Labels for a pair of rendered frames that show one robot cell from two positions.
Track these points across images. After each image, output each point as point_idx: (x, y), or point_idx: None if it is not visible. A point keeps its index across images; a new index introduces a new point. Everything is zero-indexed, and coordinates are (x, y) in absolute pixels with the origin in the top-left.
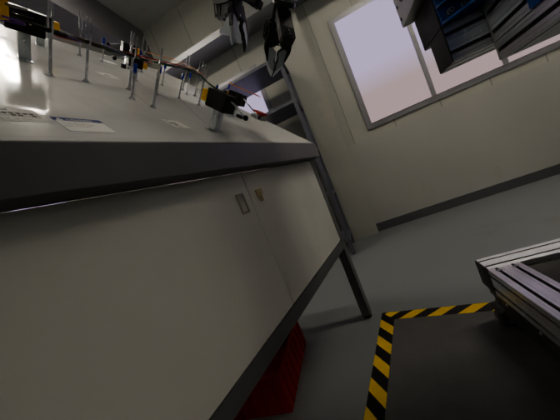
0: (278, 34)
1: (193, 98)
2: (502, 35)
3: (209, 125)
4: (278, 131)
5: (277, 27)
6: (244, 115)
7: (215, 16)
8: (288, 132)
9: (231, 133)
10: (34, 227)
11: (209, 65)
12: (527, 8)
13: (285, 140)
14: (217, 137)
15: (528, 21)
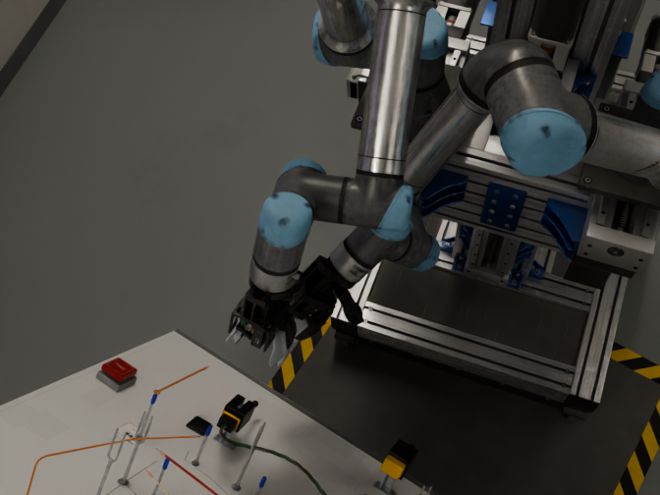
0: (353, 319)
1: (174, 488)
2: (440, 208)
3: (389, 490)
4: (187, 374)
5: (351, 312)
6: (412, 446)
7: (265, 350)
8: (146, 349)
9: (364, 470)
10: None
11: (265, 422)
12: (476, 217)
13: (259, 391)
14: (410, 490)
15: (472, 221)
